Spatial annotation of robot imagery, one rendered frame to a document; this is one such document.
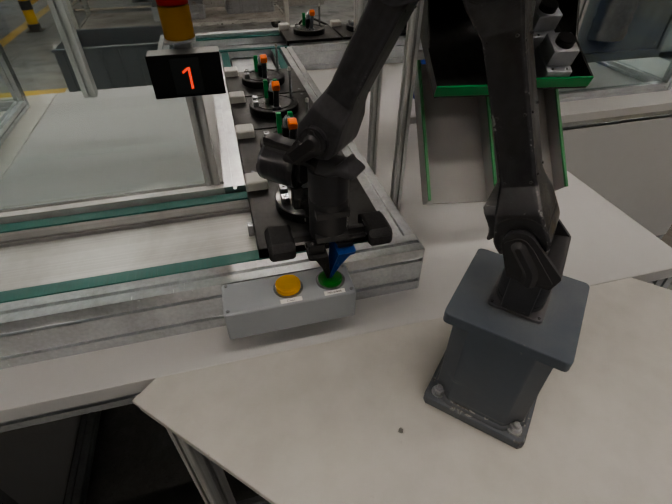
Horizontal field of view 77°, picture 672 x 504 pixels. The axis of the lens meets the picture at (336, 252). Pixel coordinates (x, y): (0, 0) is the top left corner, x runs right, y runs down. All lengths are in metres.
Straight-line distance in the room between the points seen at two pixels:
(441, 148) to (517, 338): 0.46
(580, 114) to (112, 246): 1.52
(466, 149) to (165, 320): 0.64
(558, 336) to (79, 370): 0.70
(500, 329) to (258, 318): 0.36
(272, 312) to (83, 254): 0.43
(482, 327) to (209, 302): 0.44
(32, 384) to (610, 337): 0.95
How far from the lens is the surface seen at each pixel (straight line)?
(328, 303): 0.69
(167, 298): 0.74
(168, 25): 0.82
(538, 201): 0.47
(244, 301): 0.68
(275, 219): 0.82
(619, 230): 1.16
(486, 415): 0.67
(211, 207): 0.95
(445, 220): 1.03
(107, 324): 0.78
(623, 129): 1.96
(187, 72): 0.83
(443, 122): 0.89
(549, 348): 0.54
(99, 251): 0.94
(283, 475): 0.64
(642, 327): 0.94
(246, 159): 1.04
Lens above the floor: 1.45
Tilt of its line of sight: 40 degrees down
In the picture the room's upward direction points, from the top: straight up
